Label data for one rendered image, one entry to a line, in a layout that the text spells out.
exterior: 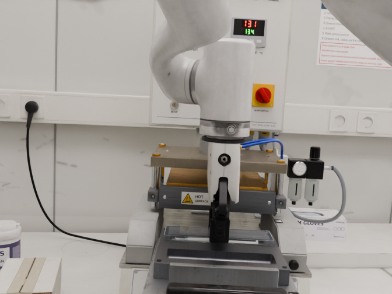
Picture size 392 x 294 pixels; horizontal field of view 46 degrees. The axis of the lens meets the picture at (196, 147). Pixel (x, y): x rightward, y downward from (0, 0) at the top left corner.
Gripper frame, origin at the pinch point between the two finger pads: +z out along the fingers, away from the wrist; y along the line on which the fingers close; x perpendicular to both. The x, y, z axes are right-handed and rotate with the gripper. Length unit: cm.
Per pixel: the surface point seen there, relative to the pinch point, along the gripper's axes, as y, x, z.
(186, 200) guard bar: 11.4, 5.8, -1.3
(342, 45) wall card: 84, -44, -40
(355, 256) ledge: 52, -44, 23
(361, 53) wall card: 85, -51, -38
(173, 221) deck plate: 29.5, 8.8, 8.5
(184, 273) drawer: -16.7, 5.4, 1.6
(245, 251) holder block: -6.0, -4.1, 2.0
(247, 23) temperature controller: 34, -6, -39
